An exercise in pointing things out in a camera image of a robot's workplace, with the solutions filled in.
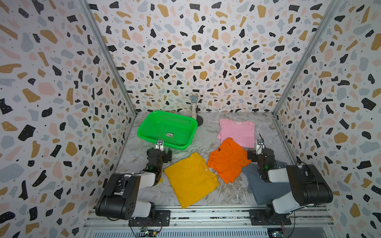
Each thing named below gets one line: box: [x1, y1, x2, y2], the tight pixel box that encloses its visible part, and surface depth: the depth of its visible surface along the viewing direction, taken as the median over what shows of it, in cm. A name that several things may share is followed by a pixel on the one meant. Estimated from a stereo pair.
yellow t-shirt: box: [164, 152, 220, 210], surface depth 87 cm
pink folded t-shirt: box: [217, 118, 255, 149], surface depth 115 cm
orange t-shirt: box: [207, 137, 252, 184], surface depth 96 cm
